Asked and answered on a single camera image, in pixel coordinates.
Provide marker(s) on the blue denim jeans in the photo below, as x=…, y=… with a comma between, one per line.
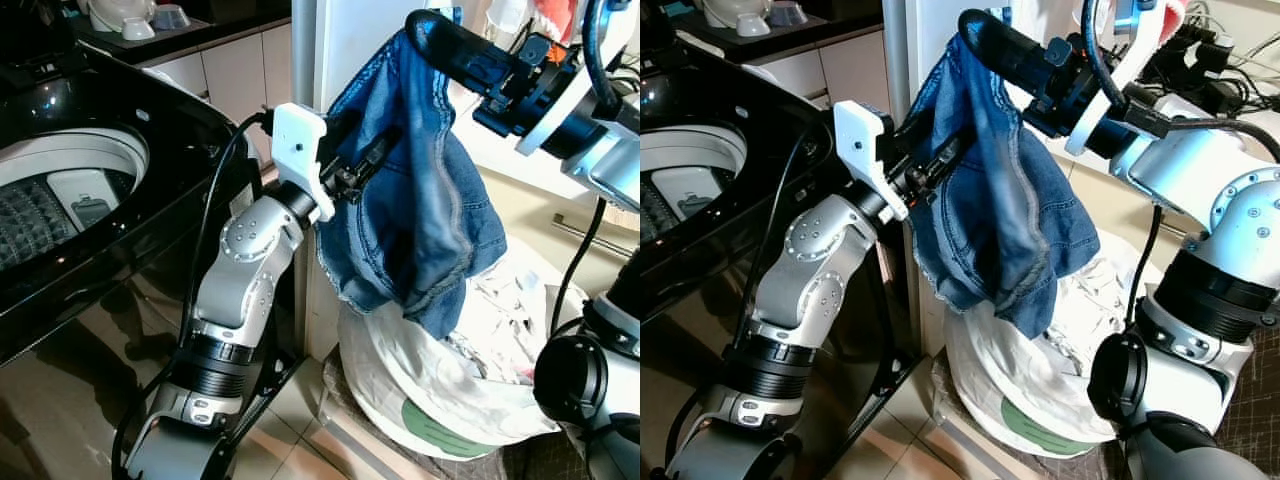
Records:
x=440, y=200
x=1010, y=220

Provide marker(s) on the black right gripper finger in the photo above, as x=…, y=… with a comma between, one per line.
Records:
x=1000, y=42
x=455, y=45

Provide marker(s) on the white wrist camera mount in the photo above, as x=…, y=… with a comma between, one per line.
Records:
x=860, y=150
x=545, y=125
x=1088, y=125
x=297, y=150

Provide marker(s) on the white tall cabinet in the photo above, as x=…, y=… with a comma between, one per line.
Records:
x=930, y=30
x=350, y=40

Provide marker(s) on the large white bowl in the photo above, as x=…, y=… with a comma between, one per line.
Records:
x=730, y=8
x=115, y=12

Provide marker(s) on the small white bowl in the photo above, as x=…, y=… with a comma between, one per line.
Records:
x=753, y=26
x=138, y=30

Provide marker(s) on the white kitchen counter cabinet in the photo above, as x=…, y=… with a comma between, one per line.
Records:
x=230, y=70
x=840, y=65

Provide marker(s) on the white washer drum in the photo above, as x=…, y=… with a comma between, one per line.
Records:
x=60, y=160
x=690, y=160

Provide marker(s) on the white laundry bag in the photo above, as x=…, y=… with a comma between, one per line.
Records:
x=400, y=370
x=1010, y=380

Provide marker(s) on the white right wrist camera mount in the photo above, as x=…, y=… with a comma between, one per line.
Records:
x=545, y=125
x=1088, y=125

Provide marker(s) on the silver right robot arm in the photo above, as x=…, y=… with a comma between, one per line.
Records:
x=1180, y=170
x=612, y=170

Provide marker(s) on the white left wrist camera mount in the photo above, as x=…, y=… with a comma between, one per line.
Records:
x=860, y=150
x=297, y=150

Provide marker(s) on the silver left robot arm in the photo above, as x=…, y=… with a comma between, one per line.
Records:
x=815, y=270
x=240, y=260

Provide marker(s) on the grey bowl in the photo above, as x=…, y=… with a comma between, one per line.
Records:
x=170, y=17
x=787, y=15

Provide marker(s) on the white patterned garment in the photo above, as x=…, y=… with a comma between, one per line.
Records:
x=500, y=310
x=1095, y=300

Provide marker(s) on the red cloth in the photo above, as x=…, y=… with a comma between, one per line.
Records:
x=558, y=15
x=1172, y=15

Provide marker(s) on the black top-load washing machine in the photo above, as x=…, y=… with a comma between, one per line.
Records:
x=720, y=270
x=150, y=265

